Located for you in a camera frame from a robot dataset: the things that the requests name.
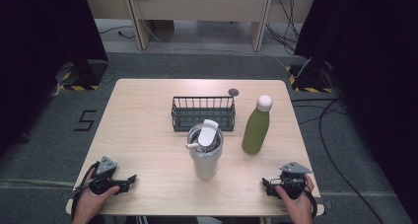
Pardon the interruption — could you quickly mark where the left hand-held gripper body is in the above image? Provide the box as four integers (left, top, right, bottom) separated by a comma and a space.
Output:
88, 156, 123, 195

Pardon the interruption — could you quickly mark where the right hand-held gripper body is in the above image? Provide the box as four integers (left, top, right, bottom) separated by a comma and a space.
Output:
277, 161, 314, 200

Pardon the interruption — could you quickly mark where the green bottle with white cap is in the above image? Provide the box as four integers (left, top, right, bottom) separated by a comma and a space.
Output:
242, 94, 274, 155

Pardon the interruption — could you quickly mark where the white tumbler with lid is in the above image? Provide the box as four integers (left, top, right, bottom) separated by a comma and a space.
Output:
185, 118, 225, 182

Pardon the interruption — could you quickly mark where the dark wire basket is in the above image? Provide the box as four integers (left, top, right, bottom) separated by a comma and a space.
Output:
171, 96, 237, 133

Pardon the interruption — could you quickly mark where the person's right hand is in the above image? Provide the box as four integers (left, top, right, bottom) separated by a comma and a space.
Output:
275, 175, 314, 224

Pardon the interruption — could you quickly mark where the person's left hand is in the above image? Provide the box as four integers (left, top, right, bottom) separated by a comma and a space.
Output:
72, 170, 121, 224

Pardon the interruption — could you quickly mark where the stand base with striped tape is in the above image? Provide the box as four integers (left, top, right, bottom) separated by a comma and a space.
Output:
285, 64, 333, 94
53, 59, 109, 92

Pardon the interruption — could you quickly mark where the black curtain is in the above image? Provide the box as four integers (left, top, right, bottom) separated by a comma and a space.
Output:
294, 0, 418, 224
0, 0, 109, 156

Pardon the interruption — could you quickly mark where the beige background desk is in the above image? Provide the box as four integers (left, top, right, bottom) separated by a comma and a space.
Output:
82, 0, 319, 53

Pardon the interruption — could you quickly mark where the long black floor cable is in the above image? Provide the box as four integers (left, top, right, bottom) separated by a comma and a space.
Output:
290, 97, 385, 224

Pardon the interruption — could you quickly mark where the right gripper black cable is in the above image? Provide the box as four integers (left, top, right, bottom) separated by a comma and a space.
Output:
304, 184, 319, 219

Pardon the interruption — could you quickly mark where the black cable with plug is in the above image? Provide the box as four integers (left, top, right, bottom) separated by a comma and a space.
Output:
98, 26, 136, 40

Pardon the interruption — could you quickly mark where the bundle of black wall cables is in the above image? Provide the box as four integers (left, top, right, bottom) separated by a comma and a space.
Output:
265, 0, 301, 53

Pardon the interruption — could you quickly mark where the white floor cable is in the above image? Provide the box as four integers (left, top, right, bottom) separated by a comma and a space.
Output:
129, 0, 312, 80

